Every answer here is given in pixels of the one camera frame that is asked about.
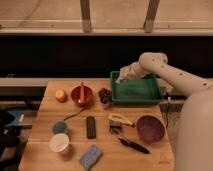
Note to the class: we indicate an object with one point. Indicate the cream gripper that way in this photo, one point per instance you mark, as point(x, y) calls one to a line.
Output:
point(129, 72)

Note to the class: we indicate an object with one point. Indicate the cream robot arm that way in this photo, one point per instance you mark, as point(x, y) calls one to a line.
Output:
point(194, 148)

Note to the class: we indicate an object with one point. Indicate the green plastic tray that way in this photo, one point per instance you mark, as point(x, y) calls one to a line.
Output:
point(144, 91)

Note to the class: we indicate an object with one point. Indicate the bunch of dark grapes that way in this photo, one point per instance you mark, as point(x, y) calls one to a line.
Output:
point(105, 96)

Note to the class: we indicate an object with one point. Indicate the red spoon in bowl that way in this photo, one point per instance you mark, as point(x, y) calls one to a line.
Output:
point(81, 94)

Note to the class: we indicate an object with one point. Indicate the red bowl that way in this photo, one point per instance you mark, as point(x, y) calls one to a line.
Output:
point(88, 96)

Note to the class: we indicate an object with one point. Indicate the banana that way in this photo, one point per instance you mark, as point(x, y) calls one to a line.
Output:
point(120, 118)

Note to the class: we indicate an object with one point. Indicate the brown twig utensil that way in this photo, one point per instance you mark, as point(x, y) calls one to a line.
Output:
point(73, 115)

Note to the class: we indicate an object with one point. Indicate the black remote control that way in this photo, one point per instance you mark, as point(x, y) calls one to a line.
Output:
point(90, 127)

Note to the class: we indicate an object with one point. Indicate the purple bowl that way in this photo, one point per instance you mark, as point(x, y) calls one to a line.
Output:
point(150, 129)

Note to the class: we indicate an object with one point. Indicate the apple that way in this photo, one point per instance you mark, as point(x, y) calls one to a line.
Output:
point(61, 96)

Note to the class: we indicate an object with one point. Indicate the blue sponge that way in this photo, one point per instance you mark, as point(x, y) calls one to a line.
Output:
point(90, 157)

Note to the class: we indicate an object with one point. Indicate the white cup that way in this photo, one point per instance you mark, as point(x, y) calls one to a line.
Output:
point(59, 143)

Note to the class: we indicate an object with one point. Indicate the black bag on floor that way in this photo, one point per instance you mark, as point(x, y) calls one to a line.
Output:
point(9, 138)

